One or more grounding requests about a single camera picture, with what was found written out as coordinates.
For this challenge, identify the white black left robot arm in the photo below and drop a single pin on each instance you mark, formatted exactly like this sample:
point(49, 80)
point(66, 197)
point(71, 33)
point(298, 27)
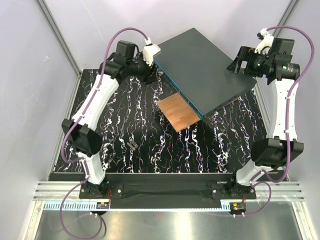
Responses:
point(80, 131)

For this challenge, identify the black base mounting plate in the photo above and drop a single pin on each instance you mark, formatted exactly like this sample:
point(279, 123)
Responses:
point(165, 191)

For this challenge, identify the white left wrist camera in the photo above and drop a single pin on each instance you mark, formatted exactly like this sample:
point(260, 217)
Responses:
point(149, 51)

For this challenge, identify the black marble pattern mat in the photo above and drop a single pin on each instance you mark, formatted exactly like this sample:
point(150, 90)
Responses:
point(220, 144)

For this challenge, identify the aluminium rail frame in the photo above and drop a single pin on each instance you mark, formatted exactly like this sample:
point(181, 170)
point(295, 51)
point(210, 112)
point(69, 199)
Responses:
point(288, 191)

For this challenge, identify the brown wooden board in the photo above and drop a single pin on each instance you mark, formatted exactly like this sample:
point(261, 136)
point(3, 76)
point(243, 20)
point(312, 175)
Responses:
point(177, 111)

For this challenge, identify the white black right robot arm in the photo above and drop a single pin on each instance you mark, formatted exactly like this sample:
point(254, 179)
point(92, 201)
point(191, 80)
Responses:
point(272, 59)

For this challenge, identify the dark grey network switch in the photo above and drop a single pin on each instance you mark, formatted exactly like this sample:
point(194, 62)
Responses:
point(197, 69)

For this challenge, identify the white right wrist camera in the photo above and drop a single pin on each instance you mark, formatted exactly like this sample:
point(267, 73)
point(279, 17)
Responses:
point(266, 42)

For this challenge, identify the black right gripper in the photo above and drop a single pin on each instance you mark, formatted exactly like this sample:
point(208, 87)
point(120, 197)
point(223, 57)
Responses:
point(245, 54)

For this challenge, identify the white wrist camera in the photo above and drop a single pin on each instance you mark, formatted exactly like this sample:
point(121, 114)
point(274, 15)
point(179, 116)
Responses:
point(266, 42)
point(149, 51)

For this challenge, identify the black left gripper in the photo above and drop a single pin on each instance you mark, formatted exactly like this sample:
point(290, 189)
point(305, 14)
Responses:
point(150, 75)

